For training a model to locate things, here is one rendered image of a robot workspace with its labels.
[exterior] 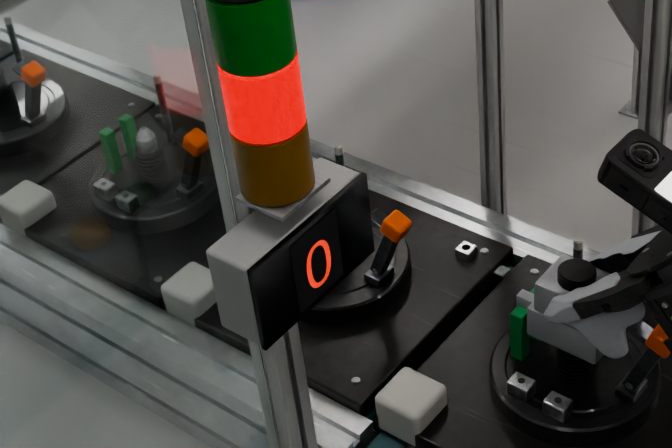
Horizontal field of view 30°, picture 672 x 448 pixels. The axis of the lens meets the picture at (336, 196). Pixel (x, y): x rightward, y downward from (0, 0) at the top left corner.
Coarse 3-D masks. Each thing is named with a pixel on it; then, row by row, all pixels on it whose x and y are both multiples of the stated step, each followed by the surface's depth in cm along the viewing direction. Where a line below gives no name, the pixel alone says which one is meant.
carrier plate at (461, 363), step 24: (528, 264) 117; (504, 288) 115; (528, 288) 115; (480, 312) 113; (504, 312) 113; (648, 312) 111; (456, 336) 111; (480, 336) 111; (432, 360) 109; (456, 360) 109; (480, 360) 108; (456, 384) 106; (480, 384) 106; (456, 408) 104; (480, 408) 104; (432, 432) 103; (456, 432) 102; (480, 432) 102; (504, 432) 102; (648, 432) 100
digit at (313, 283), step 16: (320, 224) 84; (336, 224) 85; (304, 240) 83; (320, 240) 84; (336, 240) 86; (304, 256) 83; (320, 256) 85; (336, 256) 86; (304, 272) 84; (320, 272) 86; (336, 272) 87; (304, 288) 85; (320, 288) 86; (304, 304) 85
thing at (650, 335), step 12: (636, 324) 97; (636, 336) 96; (648, 336) 96; (660, 336) 94; (648, 348) 96; (660, 348) 95; (648, 360) 97; (636, 372) 99; (648, 372) 98; (624, 384) 100; (636, 384) 99
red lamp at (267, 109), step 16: (288, 64) 76; (224, 80) 76; (240, 80) 75; (256, 80) 75; (272, 80) 75; (288, 80) 76; (224, 96) 77; (240, 96) 76; (256, 96) 76; (272, 96) 76; (288, 96) 76; (240, 112) 77; (256, 112) 76; (272, 112) 76; (288, 112) 77; (304, 112) 79; (240, 128) 78; (256, 128) 77; (272, 128) 77; (288, 128) 78
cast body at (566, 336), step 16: (560, 256) 100; (560, 272) 97; (576, 272) 97; (592, 272) 97; (544, 288) 98; (560, 288) 97; (528, 304) 103; (544, 304) 99; (528, 320) 101; (544, 320) 100; (544, 336) 101; (560, 336) 100; (576, 336) 98; (576, 352) 99; (592, 352) 98
